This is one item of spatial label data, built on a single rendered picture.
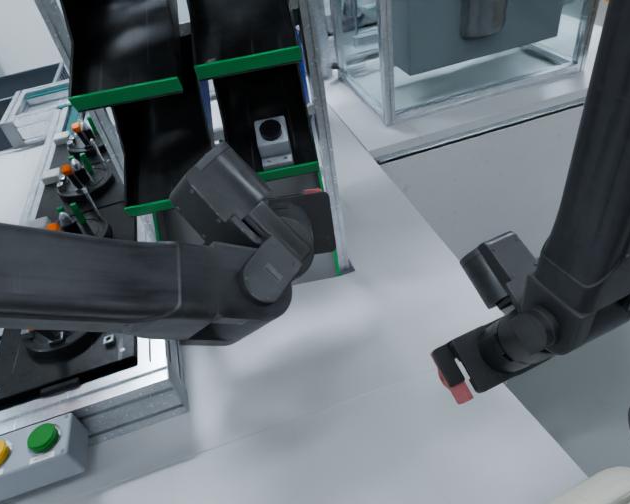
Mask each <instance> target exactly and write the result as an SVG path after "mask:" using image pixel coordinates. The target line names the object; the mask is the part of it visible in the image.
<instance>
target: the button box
mask: <svg viewBox="0 0 630 504"><path fill-rule="evenodd" d="M45 423H51V424H53V425H54V426H55V427H56V428H57V429H58V437H57V439H56V441H55V442H54V444H53V445H52V446H51V447H49V448H48V449H46V450H44V451H42V452H34V451H32V450H31V449H30V448H29V447H28V446H27V439H28V437H29V435H30V434H31V432H32V431H33V430H34V429H35V428H37V427H38V426H40V425H42V424H45ZM88 434H89V432H88V430H87V429H86V428H85V427H84V426H83V424H82V423H81V422H80V421H79V420H78V419H77V418H76V417H75V416H74V415H73V413H67V414H64V415H61V416H58V417H55V418H52V419H49V420H46V421H43V422H40V423H37V424H34V425H31V426H29V427H26V428H23V429H20V430H17V431H14V432H11V433H8V434H5V435H2V436H0V440H3V441H4V442H5V443H7V444H8V446H9V452H8V454H7V456H6V458H5V459H4V460H3V461H2V462H1V463H0V501H2V500H5V499H8V498H11V497H14V496H16V495H19V494H22V493H25V492H28V491H31V490H34V489H36V488H39V487H42V486H45V485H48V484H51V483H53V482H56V481H59V480H62V479H65V478H68V477H71V476H73V475H76V474H79V473H82V472H84V471H85V470H86V459H87V447H88Z"/></svg>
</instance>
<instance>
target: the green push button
mask: <svg viewBox="0 0 630 504"><path fill-rule="evenodd" d="M57 437H58V429H57V428H56V427H55V426H54V425H53V424H51V423H45V424H42V425H40V426H38V427H37V428H35V429H34V430H33V431H32V432H31V434H30V435H29V437H28V439H27V446H28V447H29V448H30V449H31V450H32V451H34V452H42V451H44V450H46V449H48V448H49V447H51V446H52V445H53V444H54V442H55V441H56V439H57Z"/></svg>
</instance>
